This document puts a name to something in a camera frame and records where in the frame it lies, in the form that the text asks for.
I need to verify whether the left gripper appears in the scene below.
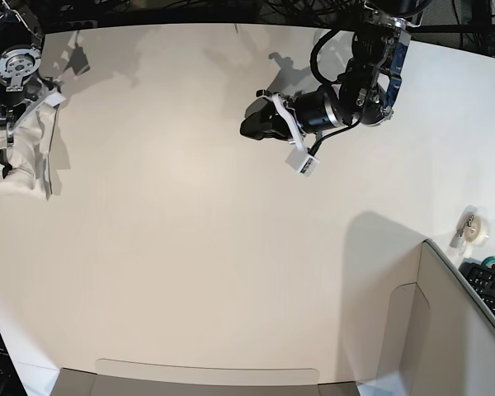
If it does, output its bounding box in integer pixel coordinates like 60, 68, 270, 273
240, 85, 347, 153

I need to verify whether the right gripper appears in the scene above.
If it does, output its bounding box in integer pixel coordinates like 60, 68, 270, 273
0, 78, 64, 178

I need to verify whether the white printed t-shirt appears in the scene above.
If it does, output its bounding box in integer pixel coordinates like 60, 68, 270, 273
0, 105, 58, 200

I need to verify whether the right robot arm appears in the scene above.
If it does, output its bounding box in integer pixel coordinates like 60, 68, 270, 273
0, 1, 64, 177

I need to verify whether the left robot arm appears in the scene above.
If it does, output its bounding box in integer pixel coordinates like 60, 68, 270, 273
240, 1, 430, 155

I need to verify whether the clear tape dispenser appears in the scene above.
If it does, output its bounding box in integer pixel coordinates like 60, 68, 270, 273
450, 205, 490, 257

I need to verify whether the green tape roll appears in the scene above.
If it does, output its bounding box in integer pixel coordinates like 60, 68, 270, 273
481, 257, 495, 271

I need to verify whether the grey cardboard box right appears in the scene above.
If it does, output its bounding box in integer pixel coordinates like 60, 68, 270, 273
356, 240, 495, 395

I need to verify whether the black computer keyboard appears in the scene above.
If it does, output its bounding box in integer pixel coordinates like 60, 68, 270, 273
459, 259, 495, 316

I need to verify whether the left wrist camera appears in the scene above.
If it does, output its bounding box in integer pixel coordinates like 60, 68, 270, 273
285, 148, 320, 177

